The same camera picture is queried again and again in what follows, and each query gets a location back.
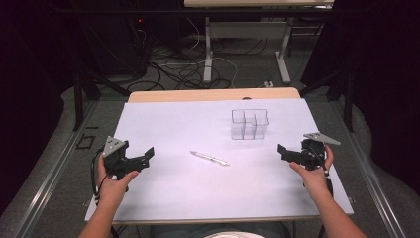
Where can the white desk with metal legs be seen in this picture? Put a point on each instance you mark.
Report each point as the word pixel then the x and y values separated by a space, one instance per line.
pixel 247 29

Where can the white pen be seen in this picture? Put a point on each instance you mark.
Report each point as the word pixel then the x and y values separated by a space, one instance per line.
pixel 210 158

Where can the white table mat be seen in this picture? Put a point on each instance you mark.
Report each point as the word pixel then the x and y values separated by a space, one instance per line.
pixel 211 185

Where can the black computer tower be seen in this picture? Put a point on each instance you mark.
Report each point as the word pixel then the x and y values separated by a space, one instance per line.
pixel 115 43

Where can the white power plug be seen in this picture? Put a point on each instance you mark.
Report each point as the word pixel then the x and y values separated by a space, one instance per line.
pixel 269 84

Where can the person's left hand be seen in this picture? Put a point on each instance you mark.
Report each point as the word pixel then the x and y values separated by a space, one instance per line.
pixel 112 188

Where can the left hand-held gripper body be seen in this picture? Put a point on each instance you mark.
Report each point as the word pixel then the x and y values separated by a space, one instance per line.
pixel 116 158

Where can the person's right hand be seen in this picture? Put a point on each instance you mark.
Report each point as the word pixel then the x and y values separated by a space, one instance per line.
pixel 313 178

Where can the black metal stand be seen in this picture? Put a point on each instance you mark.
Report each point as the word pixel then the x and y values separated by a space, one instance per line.
pixel 343 92
pixel 82 95

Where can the aluminium floor rail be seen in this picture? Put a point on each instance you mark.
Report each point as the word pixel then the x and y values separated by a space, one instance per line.
pixel 49 178
pixel 369 172

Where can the clear plastic organizer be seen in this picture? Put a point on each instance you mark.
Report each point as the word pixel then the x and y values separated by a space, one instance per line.
pixel 250 124

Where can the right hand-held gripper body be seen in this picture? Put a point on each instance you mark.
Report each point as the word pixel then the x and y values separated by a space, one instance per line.
pixel 313 151

